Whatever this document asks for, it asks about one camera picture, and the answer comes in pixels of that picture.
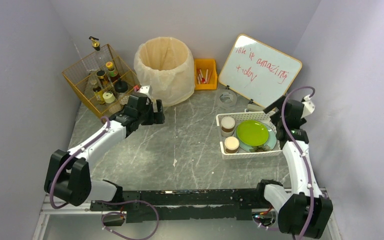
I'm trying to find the white plastic basket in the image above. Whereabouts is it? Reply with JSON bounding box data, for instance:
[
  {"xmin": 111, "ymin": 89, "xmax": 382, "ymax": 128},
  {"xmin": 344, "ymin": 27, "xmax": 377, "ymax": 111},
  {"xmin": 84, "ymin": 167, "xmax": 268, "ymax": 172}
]
[{"xmin": 215, "ymin": 111, "xmax": 282, "ymax": 160}]

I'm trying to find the black lid shaker jar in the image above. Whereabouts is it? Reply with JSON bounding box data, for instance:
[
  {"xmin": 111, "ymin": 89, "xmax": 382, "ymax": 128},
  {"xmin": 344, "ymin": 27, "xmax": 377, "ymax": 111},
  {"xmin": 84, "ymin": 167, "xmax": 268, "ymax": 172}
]
[{"xmin": 114, "ymin": 79, "xmax": 129, "ymax": 105}]

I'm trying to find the light blue flower plate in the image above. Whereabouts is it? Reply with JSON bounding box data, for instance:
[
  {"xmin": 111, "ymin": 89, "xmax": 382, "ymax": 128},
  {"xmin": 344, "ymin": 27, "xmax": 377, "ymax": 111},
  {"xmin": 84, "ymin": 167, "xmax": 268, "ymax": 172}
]
[{"xmin": 234, "ymin": 122, "xmax": 277, "ymax": 153}]

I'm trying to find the green plate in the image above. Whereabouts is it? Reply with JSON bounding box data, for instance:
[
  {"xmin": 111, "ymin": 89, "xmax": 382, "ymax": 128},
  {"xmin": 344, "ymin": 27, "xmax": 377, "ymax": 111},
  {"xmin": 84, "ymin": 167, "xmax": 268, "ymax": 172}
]
[{"xmin": 236, "ymin": 120, "xmax": 269, "ymax": 147}]

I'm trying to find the tall yellow label spice jar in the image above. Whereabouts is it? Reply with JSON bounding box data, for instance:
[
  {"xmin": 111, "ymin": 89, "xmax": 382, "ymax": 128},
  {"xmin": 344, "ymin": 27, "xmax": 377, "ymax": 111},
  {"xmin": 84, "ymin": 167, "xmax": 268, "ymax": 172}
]
[{"xmin": 96, "ymin": 70, "xmax": 110, "ymax": 88}]

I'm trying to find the small yellow label bottle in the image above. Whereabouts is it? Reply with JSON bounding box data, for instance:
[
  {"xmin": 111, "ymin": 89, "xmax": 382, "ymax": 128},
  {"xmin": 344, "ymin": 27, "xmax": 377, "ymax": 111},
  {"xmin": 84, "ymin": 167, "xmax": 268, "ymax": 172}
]
[{"xmin": 92, "ymin": 85, "xmax": 106, "ymax": 105}]

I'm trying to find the white mug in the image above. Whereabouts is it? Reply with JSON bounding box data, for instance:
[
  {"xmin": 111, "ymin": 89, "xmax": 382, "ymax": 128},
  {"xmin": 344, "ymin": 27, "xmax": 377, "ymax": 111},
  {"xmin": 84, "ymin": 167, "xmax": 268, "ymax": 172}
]
[{"xmin": 220, "ymin": 116, "xmax": 236, "ymax": 138}]

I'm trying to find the steel lined mug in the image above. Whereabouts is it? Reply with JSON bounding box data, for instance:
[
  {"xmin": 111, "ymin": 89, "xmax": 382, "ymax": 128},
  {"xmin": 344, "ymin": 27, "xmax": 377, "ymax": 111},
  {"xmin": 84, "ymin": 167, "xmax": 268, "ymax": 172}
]
[{"xmin": 224, "ymin": 136, "xmax": 240, "ymax": 154}]

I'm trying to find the clear oil dispenser bottle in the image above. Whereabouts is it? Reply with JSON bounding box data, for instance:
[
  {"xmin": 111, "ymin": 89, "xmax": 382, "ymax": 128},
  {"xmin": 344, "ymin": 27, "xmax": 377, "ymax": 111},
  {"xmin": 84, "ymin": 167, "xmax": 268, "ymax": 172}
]
[{"xmin": 88, "ymin": 36, "xmax": 109, "ymax": 71}]

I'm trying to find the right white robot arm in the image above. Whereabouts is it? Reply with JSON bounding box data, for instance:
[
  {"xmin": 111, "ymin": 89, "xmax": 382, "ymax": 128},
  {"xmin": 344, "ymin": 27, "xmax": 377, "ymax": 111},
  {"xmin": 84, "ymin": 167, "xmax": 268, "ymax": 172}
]
[{"xmin": 260, "ymin": 95, "xmax": 333, "ymax": 239}]

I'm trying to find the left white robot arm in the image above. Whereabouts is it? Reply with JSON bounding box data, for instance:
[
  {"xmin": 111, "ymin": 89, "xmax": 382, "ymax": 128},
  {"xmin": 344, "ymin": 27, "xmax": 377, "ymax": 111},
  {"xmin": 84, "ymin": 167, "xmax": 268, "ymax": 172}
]
[{"xmin": 44, "ymin": 90, "xmax": 165, "ymax": 209}]

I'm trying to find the whiteboard with red writing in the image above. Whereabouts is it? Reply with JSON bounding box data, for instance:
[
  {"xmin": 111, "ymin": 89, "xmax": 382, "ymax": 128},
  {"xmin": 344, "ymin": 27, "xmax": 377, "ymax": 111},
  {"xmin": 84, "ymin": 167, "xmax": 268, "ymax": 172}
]
[{"xmin": 218, "ymin": 34, "xmax": 303, "ymax": 107}]

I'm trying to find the trash bin with bag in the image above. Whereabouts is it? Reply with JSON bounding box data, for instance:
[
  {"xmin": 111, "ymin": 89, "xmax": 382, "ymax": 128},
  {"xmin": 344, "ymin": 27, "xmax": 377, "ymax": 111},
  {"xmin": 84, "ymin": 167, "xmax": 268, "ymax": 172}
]
[{"xmin": 133, "ymin": 36, "xmax": 195, "ymax": 107}]

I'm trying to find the red marker pen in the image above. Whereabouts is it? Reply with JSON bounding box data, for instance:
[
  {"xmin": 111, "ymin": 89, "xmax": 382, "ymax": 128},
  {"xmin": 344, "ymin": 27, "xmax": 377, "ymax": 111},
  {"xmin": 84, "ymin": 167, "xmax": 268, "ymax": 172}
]
[{"xmin": 198, "ymin": 68, "xmax": 207, "ymax": 84}]

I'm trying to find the yellow plastic bin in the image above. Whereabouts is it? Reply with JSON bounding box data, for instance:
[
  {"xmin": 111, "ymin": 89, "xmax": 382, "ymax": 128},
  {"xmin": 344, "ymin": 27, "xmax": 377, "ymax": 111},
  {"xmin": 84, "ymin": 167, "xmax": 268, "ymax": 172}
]
[{"xmin": 194, "ymin": 58, "xmax": 218, "ymax": 91}]

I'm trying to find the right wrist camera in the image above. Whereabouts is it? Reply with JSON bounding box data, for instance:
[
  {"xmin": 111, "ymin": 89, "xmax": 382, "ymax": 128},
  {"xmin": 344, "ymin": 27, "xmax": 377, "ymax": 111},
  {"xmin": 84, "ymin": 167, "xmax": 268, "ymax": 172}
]
[{"xmin": 301, "ymin": 95, "xmax": 315, "ymax": 119}]

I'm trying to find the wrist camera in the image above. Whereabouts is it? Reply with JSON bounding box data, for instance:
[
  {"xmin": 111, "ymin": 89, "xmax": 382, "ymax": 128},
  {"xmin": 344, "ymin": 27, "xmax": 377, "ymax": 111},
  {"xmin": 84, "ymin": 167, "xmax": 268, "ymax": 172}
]
[
  {"xmin": 134, "ymin": 85, "xmax": 153, "ymax": 99},
  {"xmin": 301, "ymin": 95, "xmax": 315, "ymax": 119}
]

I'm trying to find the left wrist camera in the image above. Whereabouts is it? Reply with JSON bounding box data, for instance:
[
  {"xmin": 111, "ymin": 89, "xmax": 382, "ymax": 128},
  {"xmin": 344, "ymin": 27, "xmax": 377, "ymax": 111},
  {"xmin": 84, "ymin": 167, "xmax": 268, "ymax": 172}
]
[{"xmin": 134, "ymin": 85, "xmax": 153, "ymax": 99}]

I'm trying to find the yellow wire basket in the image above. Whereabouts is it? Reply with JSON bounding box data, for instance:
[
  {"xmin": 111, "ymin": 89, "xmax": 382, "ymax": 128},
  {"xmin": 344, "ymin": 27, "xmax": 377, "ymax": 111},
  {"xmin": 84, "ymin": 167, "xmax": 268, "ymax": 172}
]
[{"xmin": 62, "ymin": 44, "xmax": 140, "ymax": 118}]

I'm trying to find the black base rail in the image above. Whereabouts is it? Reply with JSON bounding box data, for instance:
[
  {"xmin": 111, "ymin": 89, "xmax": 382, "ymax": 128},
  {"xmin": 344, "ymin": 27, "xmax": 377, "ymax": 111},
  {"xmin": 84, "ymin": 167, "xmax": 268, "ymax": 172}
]
[{"xmin": 90, "ymin": 179, "xmax": 280, "ymax": 223}]

